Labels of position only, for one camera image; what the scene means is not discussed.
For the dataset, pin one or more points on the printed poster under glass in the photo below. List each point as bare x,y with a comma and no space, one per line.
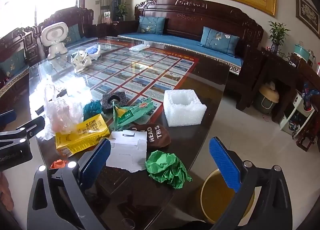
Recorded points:
150,69

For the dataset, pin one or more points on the yellow drink carton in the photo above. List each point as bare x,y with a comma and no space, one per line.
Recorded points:
80,137

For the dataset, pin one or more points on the green and yellow pail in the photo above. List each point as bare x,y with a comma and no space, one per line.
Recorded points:
267,99

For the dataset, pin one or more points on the person's left hand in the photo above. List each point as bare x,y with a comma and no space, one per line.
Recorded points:
5,192

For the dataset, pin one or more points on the white and blue dish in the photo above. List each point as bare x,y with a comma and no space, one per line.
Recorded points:
93,51

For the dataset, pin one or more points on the small dark framed picture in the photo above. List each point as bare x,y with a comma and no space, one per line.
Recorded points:
307,12

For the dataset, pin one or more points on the small blue floral pillow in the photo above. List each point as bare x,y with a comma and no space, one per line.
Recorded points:
151,26

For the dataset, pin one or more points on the green potted plant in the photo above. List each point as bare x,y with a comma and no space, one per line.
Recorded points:
122,10

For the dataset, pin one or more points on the teal armchair pillow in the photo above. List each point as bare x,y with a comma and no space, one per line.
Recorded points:
12,61
73,33

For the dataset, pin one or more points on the teal paper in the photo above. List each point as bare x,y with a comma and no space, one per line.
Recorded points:
91,109

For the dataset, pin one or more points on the black tower appliance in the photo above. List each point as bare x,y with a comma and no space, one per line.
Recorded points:
116,4

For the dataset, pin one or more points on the bamboo plant in vase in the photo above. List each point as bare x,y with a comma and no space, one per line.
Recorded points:
277,34

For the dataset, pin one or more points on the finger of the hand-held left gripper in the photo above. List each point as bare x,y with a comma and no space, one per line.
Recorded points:
7,117
30,127

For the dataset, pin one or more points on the clear plastic bag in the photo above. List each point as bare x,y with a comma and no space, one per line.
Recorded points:
62,112

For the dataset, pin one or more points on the brown printed pouch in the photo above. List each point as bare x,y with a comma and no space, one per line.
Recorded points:
160,134

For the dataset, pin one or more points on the green crumpled paper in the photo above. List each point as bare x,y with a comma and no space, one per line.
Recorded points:
167,170

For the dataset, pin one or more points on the white cardboard piece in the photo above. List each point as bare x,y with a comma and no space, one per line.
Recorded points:
127,154

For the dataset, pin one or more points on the green snack wrapper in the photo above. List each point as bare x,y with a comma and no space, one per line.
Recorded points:
135,114

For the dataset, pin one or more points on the white remote control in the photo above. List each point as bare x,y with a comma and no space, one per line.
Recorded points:
138,47

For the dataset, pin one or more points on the white foam block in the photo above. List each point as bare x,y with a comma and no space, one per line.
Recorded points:
185,117

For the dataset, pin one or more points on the black foam block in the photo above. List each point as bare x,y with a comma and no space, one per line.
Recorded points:
108,107

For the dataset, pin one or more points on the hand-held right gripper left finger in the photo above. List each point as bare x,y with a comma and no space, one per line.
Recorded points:
97,161

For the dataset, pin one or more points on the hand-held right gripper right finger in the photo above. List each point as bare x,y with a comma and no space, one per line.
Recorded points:
225,165

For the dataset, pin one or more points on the large blue floral pillow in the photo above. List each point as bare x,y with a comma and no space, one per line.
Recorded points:
218,41

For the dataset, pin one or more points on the dark wooden corner table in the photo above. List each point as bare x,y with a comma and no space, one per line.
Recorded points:
112,28

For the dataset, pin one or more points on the small red wooden stool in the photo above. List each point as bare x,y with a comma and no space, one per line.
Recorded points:
306,139

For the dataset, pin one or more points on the orange crumpled paper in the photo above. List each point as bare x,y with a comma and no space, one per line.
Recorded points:
58,163

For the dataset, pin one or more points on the blue sofa seat cushion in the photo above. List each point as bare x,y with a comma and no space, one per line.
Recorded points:
175,42

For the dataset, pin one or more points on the dark wooden side cabinet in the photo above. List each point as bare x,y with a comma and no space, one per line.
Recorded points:
285,77

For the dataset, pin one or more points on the dark carved wooden sofa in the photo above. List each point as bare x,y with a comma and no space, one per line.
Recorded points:
190,19

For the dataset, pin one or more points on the white storage rack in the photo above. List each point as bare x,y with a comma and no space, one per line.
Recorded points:
290,117

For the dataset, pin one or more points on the yellow round bin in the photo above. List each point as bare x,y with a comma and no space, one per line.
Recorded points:
217,200

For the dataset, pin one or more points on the white ceramic figurine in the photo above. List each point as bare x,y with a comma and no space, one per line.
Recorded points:
81,62

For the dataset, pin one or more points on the teal kettle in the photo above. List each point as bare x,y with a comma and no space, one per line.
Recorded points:
301,53

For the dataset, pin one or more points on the white robot toy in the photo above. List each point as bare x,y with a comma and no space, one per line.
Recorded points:
53,36

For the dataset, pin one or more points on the dark wooden armchair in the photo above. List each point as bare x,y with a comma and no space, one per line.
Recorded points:
82,19
15,39

